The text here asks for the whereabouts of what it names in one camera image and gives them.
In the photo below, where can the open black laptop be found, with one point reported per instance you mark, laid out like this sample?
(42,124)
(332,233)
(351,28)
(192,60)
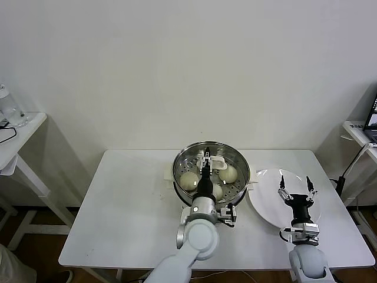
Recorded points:
(371,126)

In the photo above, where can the clear glass water jar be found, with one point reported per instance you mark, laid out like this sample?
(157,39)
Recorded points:
(11,112)

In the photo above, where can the black power adapter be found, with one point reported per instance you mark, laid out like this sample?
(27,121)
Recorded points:
(341,184)

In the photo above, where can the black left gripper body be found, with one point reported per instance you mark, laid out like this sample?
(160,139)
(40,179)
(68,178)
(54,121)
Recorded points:
(205,185)

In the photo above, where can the white round plate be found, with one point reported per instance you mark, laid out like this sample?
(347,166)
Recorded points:
(265,203)

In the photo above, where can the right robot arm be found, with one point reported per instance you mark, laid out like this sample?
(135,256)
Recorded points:
(306,259)

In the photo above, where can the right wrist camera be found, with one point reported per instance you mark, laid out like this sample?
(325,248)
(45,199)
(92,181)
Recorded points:
(303,233)

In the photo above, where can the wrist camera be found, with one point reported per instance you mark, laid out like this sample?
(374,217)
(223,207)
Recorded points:
(303,233)
(228,215)

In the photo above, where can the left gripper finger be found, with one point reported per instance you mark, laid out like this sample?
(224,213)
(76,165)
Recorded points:
(202,166)
(209,166)

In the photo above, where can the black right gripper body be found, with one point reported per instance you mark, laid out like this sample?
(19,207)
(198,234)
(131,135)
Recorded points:
(300,206)

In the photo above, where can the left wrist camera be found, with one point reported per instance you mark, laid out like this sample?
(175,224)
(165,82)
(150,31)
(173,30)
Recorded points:
(228,215)

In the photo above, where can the person leg beige trousers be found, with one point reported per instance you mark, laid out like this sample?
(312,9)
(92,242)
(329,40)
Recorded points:
(14,265)

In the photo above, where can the white steamed baozi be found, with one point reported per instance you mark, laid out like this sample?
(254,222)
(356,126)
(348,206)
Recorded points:
(188,181)
(228,174)
(218,192)

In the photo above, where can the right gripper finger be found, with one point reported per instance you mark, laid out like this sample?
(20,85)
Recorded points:
(285,194)
(310,194)

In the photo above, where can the white side table with jar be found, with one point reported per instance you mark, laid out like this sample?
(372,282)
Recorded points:
(26,132)

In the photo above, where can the stainless steel steamer basket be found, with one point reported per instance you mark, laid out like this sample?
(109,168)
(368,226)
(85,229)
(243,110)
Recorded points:
(235,196)

